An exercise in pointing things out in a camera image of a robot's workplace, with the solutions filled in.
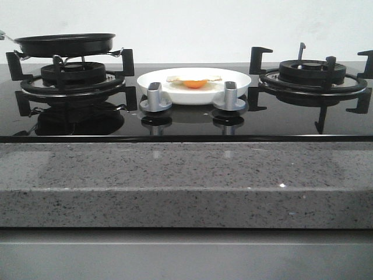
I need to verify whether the fried egg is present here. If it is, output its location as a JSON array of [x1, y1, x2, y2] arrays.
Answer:
[[166, 75, 221, 89]]

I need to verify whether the black frying pan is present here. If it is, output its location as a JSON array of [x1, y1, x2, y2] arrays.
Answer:
[[13, 33, 115, 58]]

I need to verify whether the white round plate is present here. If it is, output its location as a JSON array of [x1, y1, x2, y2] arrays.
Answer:
[[137, 67, 251, 105]]

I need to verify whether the silver stove knob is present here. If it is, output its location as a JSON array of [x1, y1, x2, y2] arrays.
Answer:
[[140, 82, 172, 113], [212, 81, 246, 111]]

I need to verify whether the black glass gas hob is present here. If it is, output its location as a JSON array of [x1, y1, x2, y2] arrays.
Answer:
[[1, 64, 372, 143]]

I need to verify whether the black pan support grate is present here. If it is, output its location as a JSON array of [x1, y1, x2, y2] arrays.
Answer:
[[6, 49, 135, 117], [247, 43, 372, 133]]

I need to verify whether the black gas burner head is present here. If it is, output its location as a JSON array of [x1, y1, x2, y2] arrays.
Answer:
[[278, 59, 329, 86], [41, 62, 106, 86]]

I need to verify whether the grey speckled stone countertop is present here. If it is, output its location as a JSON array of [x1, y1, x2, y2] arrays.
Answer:
[[1, 142, 372, 229]]

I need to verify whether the grey cabinet front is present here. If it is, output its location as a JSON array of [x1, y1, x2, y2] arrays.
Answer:
[[1, 230, 372, 279]]

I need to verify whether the wire pan reducer rack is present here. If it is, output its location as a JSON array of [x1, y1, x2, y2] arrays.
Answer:
[[13, 48, 125, 61]]

